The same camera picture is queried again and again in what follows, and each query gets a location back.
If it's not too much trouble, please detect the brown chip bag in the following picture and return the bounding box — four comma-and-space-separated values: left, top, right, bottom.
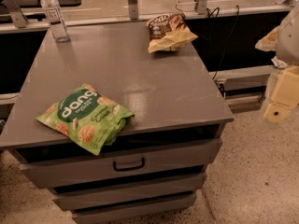
147, 13, 198, 53

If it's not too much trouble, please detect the metal railing frame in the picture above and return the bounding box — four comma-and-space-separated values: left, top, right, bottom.
1, 0, 298, 34

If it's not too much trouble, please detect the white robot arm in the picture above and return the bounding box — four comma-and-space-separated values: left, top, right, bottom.
255, 5, 299, 123

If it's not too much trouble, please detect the grey drawer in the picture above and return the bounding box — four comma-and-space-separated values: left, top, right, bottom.
21, 138, 222, 189
53, 172, 206, 210
72, 191, 196, 224

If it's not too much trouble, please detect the black drawer handle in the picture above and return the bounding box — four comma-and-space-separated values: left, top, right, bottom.
112, 158, 146, 173

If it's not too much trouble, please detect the green rice chip bag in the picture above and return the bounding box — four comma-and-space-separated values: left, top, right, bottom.
36, 84, 135, 156

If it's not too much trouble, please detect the top grey drawer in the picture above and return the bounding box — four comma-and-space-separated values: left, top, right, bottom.
21, 138, 222, 189

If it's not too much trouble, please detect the black cable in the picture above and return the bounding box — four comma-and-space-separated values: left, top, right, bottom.
174, 0, 241, 81

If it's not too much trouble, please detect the middle grey drawer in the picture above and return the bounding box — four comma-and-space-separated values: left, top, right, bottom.
53, 172, 206, 210

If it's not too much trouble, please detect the bottom grey drawer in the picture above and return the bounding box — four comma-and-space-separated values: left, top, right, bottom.
72, 191, 196, 224

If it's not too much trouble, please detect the grey metal floor rail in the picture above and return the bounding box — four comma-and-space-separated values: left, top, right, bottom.
209, 65, 279, 113

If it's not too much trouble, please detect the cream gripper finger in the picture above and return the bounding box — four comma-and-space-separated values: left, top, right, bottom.
263, 66, 299, 124
255, 27, 278, 51

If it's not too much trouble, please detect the clear water bottle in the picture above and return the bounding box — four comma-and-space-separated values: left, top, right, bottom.
40, 0, 69, 42

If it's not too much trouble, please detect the grey drawer cabinet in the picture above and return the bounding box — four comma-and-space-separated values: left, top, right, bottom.
1, 22, 233, 224

